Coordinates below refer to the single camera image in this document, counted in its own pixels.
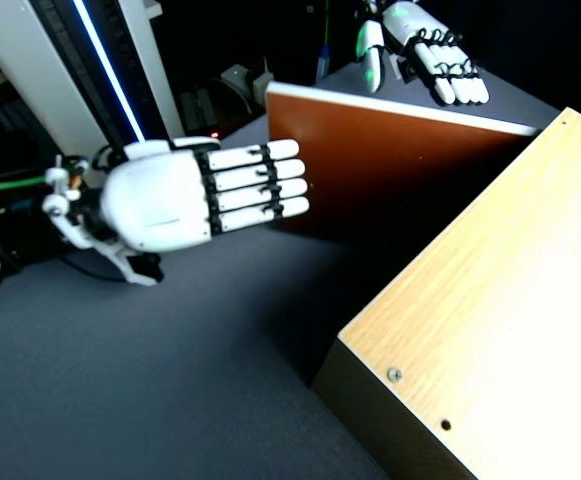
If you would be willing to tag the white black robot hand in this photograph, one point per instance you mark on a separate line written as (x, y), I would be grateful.
(412, 25)
(155, 200)

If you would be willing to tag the black power strip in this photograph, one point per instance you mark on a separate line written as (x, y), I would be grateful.
(199, 110)

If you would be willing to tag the blue white light strip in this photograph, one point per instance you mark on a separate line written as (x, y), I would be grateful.
(110, 75)

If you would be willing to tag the grey table cloth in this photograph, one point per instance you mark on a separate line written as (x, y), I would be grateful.
(145, 375)

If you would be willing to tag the white column with black panel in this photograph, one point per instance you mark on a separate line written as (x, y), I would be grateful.
(25, 65)

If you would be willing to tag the wrist camera grey bracket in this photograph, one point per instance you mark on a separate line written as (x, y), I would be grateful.
(406, 67)

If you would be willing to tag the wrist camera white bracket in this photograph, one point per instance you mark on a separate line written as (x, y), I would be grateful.
(137, 272)

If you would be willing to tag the brown wooden board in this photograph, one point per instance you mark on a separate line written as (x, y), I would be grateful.
(380, 165)

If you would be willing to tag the light wooden box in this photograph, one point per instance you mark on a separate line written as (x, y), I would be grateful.
(495, 300)

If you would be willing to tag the grey power adapter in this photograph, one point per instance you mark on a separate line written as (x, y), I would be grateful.
(235, 80)
(264, 82)

